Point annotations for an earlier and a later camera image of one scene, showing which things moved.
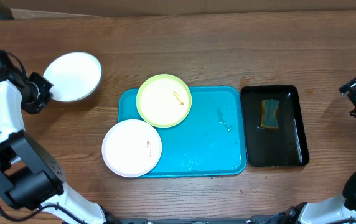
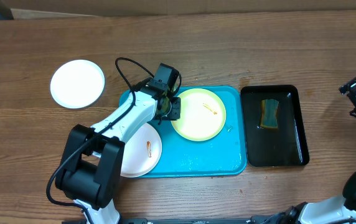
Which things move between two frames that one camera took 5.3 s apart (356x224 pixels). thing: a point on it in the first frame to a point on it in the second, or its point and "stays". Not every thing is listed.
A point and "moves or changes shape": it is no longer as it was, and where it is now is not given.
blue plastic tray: [211, 141] stays
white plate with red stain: [131, 148] stays
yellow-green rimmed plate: [163, 101] moves or changes shape
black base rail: [262, 219] stays
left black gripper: [37, 107] to [176, 114]
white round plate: [74, 75] moves or changes shape
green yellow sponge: [269, 119] stays
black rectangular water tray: [284, 146] stays
